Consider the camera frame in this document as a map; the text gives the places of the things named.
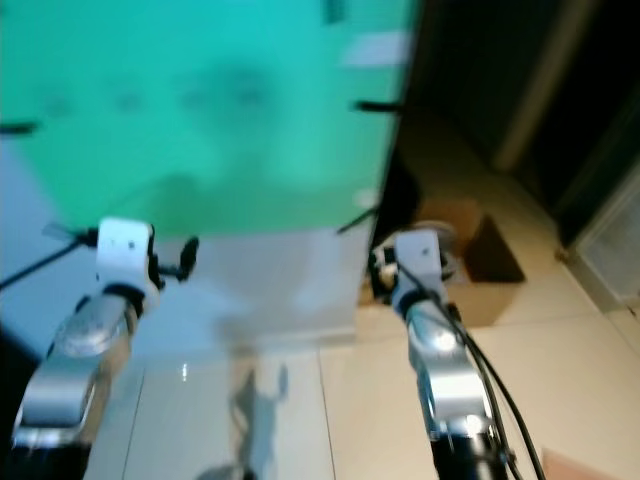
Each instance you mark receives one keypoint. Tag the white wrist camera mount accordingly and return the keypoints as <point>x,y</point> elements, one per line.
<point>418,258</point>
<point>125,245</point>

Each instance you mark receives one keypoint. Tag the beige door frame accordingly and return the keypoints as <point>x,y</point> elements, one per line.
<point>548,80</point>

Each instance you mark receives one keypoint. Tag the white label sticker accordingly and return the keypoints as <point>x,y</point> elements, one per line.
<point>378,48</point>

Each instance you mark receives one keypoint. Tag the black wall hook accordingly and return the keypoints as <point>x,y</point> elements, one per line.
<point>380,105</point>
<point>356,220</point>

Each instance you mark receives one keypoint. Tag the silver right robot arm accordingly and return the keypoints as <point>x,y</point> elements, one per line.
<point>455,390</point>

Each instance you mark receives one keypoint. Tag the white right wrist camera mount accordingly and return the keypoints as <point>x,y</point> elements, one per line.
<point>418,258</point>

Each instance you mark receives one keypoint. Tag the green wall board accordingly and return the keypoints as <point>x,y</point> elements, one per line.
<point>200,110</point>

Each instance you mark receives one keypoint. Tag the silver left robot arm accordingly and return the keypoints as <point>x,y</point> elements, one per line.
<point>60,390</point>

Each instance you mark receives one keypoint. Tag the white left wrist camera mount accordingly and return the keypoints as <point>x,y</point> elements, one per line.
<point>125,245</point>

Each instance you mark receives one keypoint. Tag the brown cardboard box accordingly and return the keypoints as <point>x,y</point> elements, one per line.
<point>492,262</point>

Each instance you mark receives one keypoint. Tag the grey glass door panel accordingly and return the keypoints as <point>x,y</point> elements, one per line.
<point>610,245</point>

